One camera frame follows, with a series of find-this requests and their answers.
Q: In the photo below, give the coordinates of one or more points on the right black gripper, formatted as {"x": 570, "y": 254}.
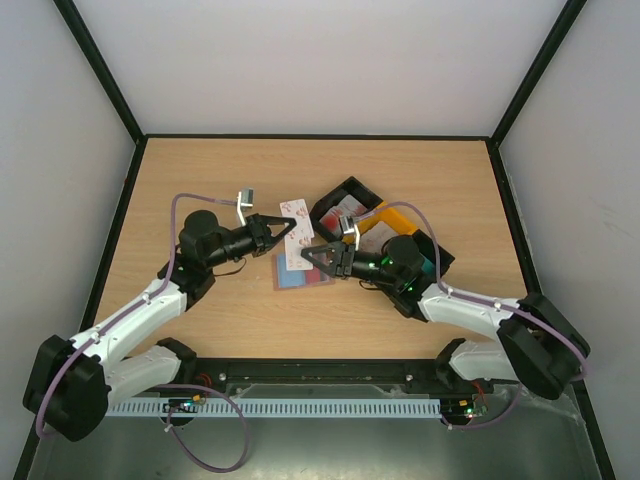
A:
{"x": 343, "y": 260}

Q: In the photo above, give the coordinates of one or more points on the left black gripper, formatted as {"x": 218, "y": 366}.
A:
{"x": 260, "y": 233}

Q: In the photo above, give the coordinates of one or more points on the red white credit card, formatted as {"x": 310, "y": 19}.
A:
{"x": 315, "y": 276}

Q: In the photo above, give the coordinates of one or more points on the white blossom credit card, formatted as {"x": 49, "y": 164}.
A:
{"x": 300, "y": 237}

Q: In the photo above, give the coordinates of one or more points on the brown leather card holder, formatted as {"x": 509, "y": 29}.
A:
{"x": 284, "y": 279}

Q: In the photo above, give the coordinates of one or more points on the yellow bin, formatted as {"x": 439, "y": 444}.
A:
{"x": 394, "y": 218}

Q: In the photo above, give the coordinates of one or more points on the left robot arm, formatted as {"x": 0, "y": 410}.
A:
{"x": 74, "y": 381}

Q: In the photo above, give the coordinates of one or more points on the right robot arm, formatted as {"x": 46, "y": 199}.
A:
{"x": 526, "y": 340}

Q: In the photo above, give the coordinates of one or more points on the white patterned card stack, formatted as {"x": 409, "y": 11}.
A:
{"x": 375, "y": 238}

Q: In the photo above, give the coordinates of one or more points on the red white card stack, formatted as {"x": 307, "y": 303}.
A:
{"x": 347, "y": 206}

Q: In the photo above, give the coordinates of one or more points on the teal card stack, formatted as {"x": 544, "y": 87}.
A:
{"x": 429, "y": 265}

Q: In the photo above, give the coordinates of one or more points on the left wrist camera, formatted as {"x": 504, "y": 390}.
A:
{"x": 244, "y": 203}

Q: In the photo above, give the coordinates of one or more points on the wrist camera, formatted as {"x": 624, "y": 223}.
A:
{"x": 244, "y": 203}
{"x": 350, "y": 230}

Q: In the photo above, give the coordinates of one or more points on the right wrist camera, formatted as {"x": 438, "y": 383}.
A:
{"x": 350, "y": 230}

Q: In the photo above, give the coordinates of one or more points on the black frame rail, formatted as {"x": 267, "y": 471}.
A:
{"x": 431, "y": 377}

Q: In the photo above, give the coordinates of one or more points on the light blue cable duct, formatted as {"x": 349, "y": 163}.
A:
{"x": 280, "y": 408}

